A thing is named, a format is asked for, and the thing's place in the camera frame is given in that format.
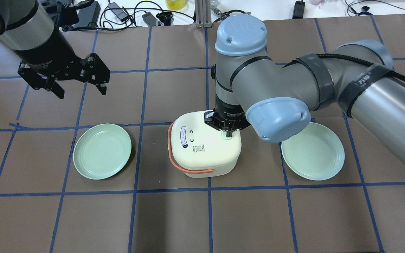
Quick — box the green plate robot right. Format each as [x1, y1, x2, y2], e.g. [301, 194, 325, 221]
[73, 123, 132, 180]

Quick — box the green plate robot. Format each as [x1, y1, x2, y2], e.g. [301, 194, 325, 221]
[281, 122, 345, 181]
[73, 123, 132, 180]

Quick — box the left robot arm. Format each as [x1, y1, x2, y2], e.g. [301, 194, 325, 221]
[0, 0, 110, 99]

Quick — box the green plate robot left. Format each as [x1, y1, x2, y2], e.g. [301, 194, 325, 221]
[281, 122, 345, 181]

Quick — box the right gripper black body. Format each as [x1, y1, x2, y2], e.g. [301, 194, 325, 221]
[204, 110, 250, 132]

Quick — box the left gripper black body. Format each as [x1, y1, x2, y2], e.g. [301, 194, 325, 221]
[18, 53, 86, 90]

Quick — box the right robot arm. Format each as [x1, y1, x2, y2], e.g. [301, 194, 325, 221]
[204, 14, 405, 164]

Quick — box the yellow cup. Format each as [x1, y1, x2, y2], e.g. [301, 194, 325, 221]
[165, 0, 187, 11]

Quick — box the white rice cooker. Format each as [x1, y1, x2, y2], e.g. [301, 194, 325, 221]
[167, 111, 242, 178]

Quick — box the aluminium frame post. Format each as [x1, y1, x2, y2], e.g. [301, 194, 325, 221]
[194, 0, 212, 28]

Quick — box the black power adapter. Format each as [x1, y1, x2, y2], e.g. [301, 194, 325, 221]
[73, 1, 100, 28]

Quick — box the black cables bundle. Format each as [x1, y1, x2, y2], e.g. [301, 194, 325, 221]
[99, 0, 196, 30]

